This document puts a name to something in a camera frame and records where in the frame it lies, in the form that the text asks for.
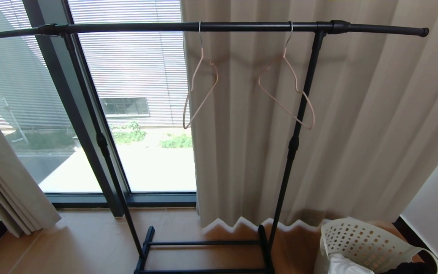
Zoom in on white garment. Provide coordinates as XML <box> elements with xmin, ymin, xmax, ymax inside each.
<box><xmin>327</xmin><ymin>253</ymin><xmax>375</xmax><ymax>274</ymax></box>

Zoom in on pink clothes hanger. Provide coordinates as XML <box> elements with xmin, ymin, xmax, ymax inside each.
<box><xmin>182</xmin><ymin>22</ymin><xmax>219</xmax><ymax>130</ymax></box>
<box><xmin>258</xmin><ymin>21</ymin><xmax>315</xmax><ymax>130</ymax></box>

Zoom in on black clothes rack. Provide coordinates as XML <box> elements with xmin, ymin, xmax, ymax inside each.
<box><xmin>0</xmin><ymin>20</ymin><xmax>430</xmax><ymax>274</ymax></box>

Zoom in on white laundry basket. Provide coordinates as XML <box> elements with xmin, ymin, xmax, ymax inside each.
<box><xmin>313</xmin><ymin>217</ymin><xmax>438</xmax><ymax>274</ymax></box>

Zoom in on window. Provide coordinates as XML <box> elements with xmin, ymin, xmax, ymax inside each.
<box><xmin>0</xmin><ymin>0</ymin><xmax>197</xmax><ymax>218</ymax></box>

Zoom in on beige curtain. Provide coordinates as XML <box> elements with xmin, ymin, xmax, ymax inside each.
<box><xmin>181</xmin><ymin>0</ymin><xmax>438</xmax><ymax>233</ymax></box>
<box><xmin>0</xmin><ymin>93</ymin><xmax>62</xmax><ymax>237</ymax></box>

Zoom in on black garment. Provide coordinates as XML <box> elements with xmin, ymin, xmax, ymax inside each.
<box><xmin>380</xmin><ymin>261</ymin><xmax>429</xmax><ymax>274</ymax></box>

